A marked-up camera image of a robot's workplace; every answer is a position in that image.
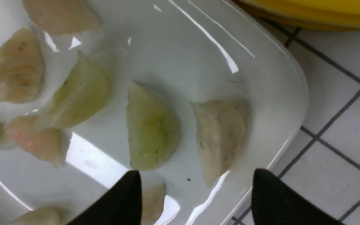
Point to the beige dumpling plate left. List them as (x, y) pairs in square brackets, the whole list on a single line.
[(22, 68)]

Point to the green dumpling plate centre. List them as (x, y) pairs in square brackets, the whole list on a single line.
[(84, 93)]

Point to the white dumpling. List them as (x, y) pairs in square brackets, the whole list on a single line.
[(221, 134)]

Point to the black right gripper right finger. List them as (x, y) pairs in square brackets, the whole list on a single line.
[(275, 203)]

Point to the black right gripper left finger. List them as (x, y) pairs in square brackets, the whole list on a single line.
[(120, 205)]

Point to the pink dumpling plate top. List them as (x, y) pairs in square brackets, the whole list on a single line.
[(58, 17)]

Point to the white square ceramic plate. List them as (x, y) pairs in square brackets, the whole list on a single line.
[(187, 51)]

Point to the pink dumpling plate lower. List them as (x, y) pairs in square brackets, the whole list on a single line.
[(50, 145)]

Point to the yellow-rimmed bamboo steamer basket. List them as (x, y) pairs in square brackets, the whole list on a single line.
[(338, 15)]

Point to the beige dumpling plate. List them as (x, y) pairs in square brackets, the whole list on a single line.
[(22, 68), (152, 203)]

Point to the beige dumpling plate lower right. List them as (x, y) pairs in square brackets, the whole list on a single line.
[(152, 203)]

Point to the pink dumpling plate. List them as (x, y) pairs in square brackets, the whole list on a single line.
[(58, 17), (50, 145)]

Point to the green dumpling plate right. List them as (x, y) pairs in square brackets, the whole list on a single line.
[(153, 128)]

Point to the pale dumpling plate bottom edge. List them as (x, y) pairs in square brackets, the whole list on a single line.
[(40, 216)]

